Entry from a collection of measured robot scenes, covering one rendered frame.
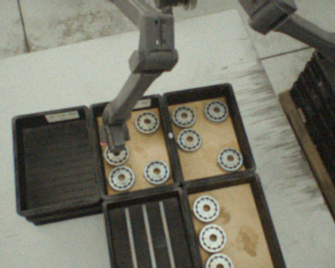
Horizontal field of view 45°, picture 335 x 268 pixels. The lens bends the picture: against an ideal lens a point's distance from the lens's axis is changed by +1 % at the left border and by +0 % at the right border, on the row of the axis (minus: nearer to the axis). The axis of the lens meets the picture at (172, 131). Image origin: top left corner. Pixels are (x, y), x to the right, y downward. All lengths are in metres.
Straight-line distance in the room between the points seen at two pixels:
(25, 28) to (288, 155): 2.06
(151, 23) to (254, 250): 0.98
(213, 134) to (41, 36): 1.72
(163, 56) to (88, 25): 2.10
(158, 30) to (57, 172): 0.88
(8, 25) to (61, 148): 1.63
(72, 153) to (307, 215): 1.02
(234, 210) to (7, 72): 1.23
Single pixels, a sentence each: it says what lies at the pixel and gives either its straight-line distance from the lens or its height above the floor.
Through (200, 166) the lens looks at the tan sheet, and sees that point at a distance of 1.66.
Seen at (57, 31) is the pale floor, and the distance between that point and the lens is 3.07.
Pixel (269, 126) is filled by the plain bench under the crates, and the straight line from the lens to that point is 1.93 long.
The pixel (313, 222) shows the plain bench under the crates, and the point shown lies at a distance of 1.85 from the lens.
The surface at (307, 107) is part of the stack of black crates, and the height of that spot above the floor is 0.28.
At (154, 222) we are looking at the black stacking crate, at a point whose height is 0.83.
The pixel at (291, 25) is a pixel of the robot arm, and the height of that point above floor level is 1.53.
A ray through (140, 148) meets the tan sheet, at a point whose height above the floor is 0.83.
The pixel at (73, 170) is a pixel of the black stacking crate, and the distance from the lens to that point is 1.67.
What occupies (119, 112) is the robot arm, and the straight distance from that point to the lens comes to 1.24.
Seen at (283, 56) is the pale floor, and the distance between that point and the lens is 3.04.
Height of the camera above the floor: 2.39
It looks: 66 degrees down
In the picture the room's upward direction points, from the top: 7 degrees clockwise
